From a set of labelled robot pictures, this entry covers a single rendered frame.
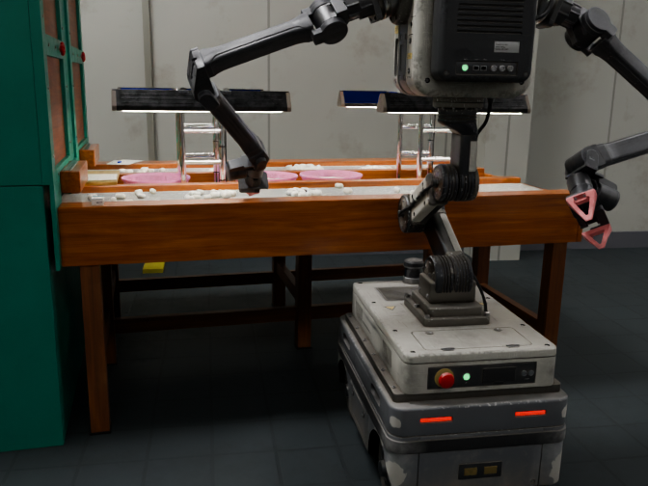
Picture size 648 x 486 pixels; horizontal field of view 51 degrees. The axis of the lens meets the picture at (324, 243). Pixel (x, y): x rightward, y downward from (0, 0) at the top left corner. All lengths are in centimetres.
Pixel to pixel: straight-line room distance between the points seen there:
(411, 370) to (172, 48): 307
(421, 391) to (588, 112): 359
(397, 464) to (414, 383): 22
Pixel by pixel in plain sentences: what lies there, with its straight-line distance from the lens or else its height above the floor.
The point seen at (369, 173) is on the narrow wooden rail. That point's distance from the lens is 306.
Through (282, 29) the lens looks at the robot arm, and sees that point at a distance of 186.
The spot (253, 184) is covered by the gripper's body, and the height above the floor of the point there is 81.
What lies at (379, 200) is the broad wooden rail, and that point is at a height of 76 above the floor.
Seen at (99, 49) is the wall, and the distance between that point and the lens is 444.
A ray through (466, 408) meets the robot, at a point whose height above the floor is 33.
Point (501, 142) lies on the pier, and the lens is 454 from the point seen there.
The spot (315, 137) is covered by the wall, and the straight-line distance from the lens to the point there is 446.
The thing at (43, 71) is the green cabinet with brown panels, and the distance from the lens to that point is 211.
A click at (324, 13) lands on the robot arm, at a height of 132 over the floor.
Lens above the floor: 115
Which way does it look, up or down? 13 degrees down
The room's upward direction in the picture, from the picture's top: 1 degrees clockwise
